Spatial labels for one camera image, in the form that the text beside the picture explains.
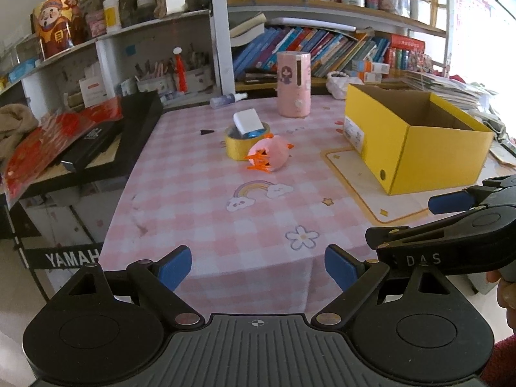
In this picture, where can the orange and white box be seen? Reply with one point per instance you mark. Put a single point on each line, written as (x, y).
(369, 77)
(371, 66)

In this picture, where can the white jar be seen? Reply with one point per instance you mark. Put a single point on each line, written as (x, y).
(352, 0)

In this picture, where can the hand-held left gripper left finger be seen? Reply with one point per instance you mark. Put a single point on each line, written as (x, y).
(175, 269)

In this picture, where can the white bottle yellow label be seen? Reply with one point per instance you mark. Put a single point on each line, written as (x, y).
(112, 16)

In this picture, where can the person's right forearm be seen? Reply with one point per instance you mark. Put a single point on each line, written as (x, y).
(502, 365)

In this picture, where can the stack of papers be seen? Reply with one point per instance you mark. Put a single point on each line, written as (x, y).
(443, 88)

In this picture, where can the fortune god figure box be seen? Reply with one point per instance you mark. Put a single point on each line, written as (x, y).
(52, 28)

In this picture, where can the red book set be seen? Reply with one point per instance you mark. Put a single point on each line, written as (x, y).
(405, 48)

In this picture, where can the white pen cup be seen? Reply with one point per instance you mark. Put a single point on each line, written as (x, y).
(420, 10)

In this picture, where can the black keyboard piano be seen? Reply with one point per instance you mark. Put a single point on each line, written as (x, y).
(141, 117)

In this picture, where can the row of leaning books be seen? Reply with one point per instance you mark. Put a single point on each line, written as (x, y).
(314, 48)

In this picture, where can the glass jar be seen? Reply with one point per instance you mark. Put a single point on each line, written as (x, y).
(145, 7)

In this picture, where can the small blue object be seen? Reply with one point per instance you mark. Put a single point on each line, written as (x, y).
(254, 134)

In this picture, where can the person's right hand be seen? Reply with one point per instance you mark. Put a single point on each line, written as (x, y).
(506, 296)

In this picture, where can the spray bottle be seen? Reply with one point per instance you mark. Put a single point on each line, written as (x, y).
(223, 100)

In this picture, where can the pink wall poster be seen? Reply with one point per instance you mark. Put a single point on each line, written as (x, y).
(471, 16)

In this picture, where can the pink humidifier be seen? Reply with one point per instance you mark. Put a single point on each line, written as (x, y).
(292, 88)

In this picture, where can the yellow cardboard box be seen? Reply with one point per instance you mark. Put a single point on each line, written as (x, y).
(435, 161)

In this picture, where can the red tassel ornament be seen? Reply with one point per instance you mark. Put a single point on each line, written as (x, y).
(180, 70)

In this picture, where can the yellow tape roll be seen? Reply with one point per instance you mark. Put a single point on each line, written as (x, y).
(236, 149)

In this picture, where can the black keyboard stand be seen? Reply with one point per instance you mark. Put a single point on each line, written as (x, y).
(68, 258)

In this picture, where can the red printed packet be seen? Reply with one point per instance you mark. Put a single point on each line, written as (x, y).
(44, 145)
(105, 111)

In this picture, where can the black case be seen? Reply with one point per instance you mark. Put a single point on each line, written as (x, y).
(90, 145)

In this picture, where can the stacked white books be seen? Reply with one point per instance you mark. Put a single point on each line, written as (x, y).
(246, 30)

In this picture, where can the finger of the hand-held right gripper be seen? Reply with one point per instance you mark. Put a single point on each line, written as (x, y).
(403, 236)
(451, 202)

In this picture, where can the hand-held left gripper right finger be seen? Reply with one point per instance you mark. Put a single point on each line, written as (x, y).
(340, 268)

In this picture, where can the pink chick plush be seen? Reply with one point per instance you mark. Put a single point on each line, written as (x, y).
(272, 151)

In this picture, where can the white card red label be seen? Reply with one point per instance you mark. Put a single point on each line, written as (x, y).
(92, 90)

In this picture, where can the pink checkered tablecloth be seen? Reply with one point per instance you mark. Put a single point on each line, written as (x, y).
(225, 242)

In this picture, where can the white pen holder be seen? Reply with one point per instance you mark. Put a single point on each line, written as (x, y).
(199, 78)
(155, 82)

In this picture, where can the white quilted purse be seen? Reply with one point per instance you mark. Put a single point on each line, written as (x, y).
(336, 86)

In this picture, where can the beige cloth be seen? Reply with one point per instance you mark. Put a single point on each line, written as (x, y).
(16, 123)

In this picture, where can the white bookshelf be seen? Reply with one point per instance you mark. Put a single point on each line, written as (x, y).
(221, 40)

